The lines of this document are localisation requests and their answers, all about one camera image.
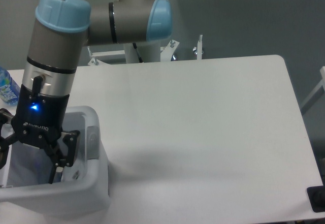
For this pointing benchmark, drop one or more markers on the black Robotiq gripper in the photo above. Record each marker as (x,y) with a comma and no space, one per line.
(38,122)

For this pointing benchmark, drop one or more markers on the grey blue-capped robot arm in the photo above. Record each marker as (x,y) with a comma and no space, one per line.
(61,29)

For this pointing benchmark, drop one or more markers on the white plastic trash can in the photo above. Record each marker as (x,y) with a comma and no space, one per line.
(24,178)

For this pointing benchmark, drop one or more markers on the blue labelled water bottle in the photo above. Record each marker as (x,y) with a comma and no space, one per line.
(9,88)

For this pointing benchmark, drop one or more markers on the black clamp at table edge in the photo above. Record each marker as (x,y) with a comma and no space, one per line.
(316,198)

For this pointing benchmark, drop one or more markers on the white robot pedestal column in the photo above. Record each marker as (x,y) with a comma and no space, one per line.
(148,51)

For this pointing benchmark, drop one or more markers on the white metal base frame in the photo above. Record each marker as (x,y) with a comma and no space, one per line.
(167,53)

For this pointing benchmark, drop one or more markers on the white frame at right edge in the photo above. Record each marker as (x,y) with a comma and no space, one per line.
(314,95)

